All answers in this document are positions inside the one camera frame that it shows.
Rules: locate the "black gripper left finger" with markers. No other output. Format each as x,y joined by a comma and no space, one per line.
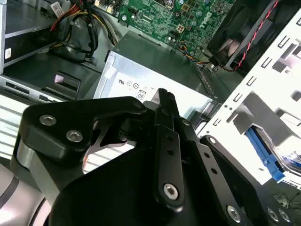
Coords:
58,141

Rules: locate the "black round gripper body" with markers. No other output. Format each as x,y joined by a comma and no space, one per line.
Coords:
113,195

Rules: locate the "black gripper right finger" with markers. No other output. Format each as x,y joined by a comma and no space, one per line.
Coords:
235,183

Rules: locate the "hard disk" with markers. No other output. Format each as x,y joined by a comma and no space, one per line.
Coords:
261,150

